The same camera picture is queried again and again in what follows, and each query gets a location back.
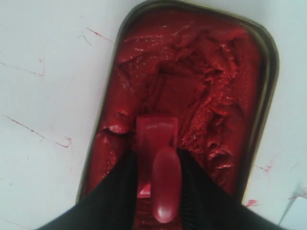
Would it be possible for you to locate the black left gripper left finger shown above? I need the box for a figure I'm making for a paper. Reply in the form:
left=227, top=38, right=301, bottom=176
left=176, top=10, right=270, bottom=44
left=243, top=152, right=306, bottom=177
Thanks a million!
left=41, top=150, right=138, bottom=230

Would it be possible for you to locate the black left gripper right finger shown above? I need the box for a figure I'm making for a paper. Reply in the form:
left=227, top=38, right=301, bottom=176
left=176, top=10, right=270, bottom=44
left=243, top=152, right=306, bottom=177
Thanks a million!
left=177, top=149, right=280, bottom=230

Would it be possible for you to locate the red plastic stamp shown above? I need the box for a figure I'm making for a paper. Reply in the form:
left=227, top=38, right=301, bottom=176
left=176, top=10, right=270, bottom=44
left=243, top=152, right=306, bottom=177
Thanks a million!
left=136, top=115, right=182, bottom=223

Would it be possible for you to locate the red ink paste tin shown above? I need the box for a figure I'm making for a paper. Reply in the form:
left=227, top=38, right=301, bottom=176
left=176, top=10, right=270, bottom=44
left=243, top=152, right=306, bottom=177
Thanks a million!
left=75, top=0, right=280, bottom=230

